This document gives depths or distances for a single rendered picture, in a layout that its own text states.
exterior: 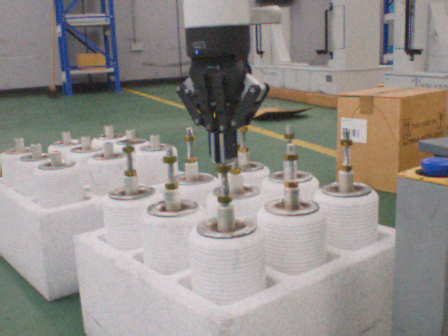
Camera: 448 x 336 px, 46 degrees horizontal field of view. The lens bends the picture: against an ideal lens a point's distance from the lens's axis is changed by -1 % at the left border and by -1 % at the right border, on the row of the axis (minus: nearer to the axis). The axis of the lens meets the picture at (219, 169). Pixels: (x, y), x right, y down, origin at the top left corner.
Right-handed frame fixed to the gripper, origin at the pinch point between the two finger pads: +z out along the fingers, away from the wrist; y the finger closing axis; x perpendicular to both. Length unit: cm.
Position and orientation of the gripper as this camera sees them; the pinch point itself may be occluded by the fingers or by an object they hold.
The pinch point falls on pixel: (223, 147)
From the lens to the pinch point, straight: 64.6
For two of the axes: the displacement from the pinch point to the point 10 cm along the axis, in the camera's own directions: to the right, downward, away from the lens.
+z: 0.5, 9.7, 2.3
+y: 7.7, 1.1, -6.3
